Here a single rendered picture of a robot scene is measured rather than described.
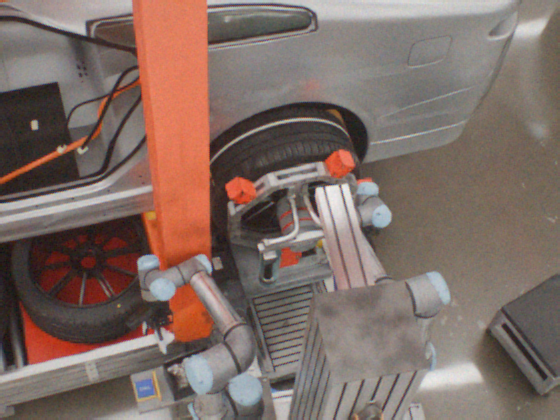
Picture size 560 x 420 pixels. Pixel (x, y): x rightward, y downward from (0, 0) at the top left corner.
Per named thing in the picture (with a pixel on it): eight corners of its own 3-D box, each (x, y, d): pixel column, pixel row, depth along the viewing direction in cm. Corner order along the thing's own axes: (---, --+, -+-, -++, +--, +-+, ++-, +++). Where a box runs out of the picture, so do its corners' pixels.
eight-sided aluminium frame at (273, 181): (343, 220, 423) (359, 152, 377) (348, 232, 420) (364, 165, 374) (226, 247, 413) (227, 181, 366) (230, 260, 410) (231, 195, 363)
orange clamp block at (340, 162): (335, 164, 382) (349, 151, 377) (341, 180, 378) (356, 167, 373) (322, 161, 377) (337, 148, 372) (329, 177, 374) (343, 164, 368)
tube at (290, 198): (293, 198, 381) (295, 184, 372) (308, 239, 372) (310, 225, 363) (251, 208, 377) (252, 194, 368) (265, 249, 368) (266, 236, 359)
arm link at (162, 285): (182, 273, 316) (170, 260, 325) (151, 288, 313) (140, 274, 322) (188, 292, 320) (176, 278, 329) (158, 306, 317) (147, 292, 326)
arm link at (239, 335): (270, 344, 294) (200, 244, 324) (239, 360, 291) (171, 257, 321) (273, 365, 303) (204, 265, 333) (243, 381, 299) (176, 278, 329)
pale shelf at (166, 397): (230, 351, 405) (230, 348, 402) (240, 388, 397) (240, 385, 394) (130, 377, 396) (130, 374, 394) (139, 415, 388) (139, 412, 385)
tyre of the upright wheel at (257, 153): (289, 84, 368) (166, 170, 394) (308, 132, 357) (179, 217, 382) (371, 137, 420) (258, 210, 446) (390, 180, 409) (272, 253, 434)
